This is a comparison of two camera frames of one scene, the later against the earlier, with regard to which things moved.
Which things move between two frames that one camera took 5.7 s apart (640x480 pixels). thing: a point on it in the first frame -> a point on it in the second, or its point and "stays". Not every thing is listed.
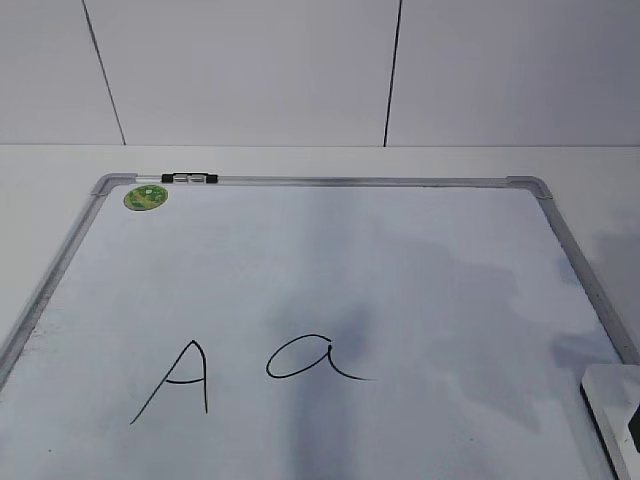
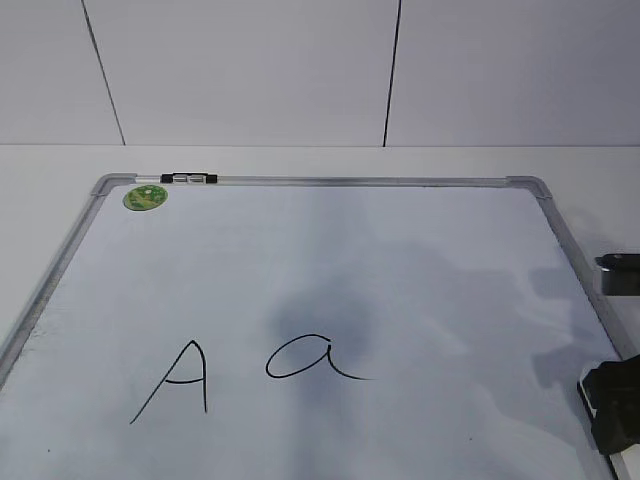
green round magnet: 144,197 stays
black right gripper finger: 634,426 -> 614,387
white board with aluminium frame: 311,327 stays
